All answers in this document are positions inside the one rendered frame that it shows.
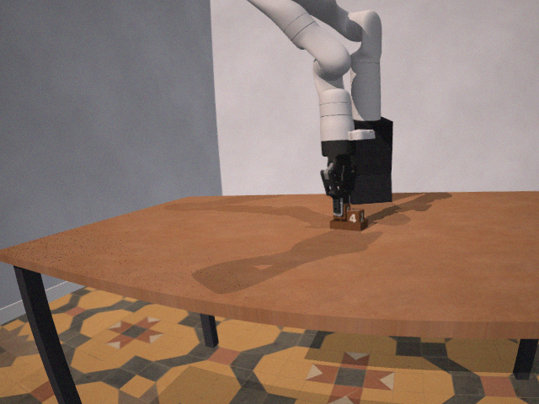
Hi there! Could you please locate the brown rectangular tray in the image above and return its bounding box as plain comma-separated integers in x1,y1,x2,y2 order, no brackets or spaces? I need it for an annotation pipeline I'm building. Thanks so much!
329,219,368,231

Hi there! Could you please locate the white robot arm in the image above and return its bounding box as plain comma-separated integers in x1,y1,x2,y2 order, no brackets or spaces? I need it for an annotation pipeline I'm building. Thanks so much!
247,0,382,141

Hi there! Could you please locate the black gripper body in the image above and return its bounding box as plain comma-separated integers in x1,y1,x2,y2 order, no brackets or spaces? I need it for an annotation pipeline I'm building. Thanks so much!
321,140,356,182

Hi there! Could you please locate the brown digit cube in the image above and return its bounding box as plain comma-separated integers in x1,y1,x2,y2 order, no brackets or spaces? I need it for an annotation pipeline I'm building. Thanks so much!
334,204,350,220
347,209,365,223

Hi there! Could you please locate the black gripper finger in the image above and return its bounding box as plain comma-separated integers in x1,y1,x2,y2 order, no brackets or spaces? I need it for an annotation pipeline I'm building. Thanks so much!
321,163,347,215
342,164,357,204

